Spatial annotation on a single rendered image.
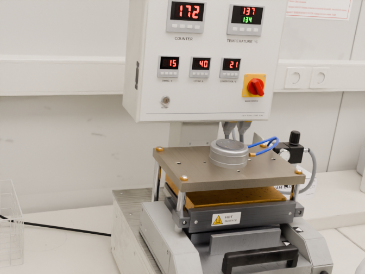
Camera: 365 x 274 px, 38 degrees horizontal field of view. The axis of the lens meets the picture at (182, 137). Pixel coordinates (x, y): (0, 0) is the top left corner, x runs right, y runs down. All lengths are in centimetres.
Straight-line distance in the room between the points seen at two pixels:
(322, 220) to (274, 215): 61
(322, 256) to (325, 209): 65
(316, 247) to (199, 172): 28
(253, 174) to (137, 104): 29
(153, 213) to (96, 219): 50
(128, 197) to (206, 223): 34
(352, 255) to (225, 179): 68
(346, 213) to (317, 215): 11
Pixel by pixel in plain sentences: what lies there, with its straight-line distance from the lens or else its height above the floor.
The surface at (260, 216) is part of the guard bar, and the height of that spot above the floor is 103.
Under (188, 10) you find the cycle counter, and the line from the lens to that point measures 112.
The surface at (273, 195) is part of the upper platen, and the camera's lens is 111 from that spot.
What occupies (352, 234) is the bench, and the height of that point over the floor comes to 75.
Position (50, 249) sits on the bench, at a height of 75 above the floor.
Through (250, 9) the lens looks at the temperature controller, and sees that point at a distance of 118.
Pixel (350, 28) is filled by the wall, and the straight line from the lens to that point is 193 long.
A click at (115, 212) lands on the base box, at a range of 134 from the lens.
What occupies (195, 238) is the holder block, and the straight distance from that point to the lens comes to 106.
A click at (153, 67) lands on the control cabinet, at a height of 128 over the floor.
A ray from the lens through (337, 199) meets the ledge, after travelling 182.
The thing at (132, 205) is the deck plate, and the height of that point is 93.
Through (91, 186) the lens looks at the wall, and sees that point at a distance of 165.
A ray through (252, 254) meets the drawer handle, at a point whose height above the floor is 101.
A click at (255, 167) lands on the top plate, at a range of 110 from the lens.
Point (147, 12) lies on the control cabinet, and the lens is 110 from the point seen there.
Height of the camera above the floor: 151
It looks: 19 degrees down
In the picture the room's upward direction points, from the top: 6 degrees clockwise
